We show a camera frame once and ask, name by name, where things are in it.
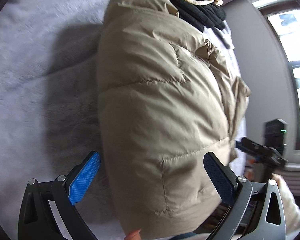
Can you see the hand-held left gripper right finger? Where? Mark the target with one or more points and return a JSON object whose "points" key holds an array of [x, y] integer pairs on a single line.
{"points": [[220, 177]]}

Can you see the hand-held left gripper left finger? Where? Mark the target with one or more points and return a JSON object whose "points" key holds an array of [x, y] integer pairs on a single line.
{"points": [[86, 175]]}

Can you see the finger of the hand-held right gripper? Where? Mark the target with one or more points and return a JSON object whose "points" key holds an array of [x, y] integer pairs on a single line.
{"points": [[272, 156], [248, 143]]}

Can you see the beige puffer jacket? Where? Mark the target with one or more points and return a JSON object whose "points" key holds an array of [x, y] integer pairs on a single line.
{"points": [[160, 105]]}

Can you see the person's right forearm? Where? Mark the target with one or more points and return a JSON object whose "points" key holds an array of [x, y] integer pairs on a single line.
{"points": [[290, 200]]}

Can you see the person's left hand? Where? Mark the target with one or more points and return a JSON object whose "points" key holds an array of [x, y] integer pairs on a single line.
{"points": [[133, 234]]}

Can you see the grey radiator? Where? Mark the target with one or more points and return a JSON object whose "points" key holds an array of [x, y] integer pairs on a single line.
{"points": [[298, 177]]}

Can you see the person's blue jeans leg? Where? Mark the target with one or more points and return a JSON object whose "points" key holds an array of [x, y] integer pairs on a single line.
{"points": [[186, 236]]}

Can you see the lavender fleece blanket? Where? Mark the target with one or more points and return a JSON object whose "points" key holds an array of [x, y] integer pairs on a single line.
{"points": [[40, 67]]}

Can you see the black garment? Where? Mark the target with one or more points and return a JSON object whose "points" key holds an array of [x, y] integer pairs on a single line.
{"points": [[205, 12]]}

